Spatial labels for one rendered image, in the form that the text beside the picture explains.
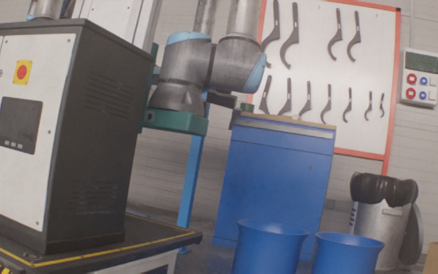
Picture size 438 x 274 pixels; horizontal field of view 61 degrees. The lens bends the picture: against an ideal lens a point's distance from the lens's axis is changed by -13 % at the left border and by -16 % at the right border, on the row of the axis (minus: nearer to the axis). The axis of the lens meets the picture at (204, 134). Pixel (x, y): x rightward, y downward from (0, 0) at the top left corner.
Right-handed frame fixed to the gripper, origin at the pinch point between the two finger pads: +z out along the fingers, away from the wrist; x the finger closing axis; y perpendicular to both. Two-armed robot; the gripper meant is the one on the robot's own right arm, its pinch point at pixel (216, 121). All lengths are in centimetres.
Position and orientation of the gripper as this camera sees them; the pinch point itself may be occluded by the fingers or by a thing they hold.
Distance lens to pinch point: 197.1
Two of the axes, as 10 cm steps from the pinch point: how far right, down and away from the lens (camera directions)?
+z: -1.8, 9.1, 3.7
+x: 9.4, 2.7, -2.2
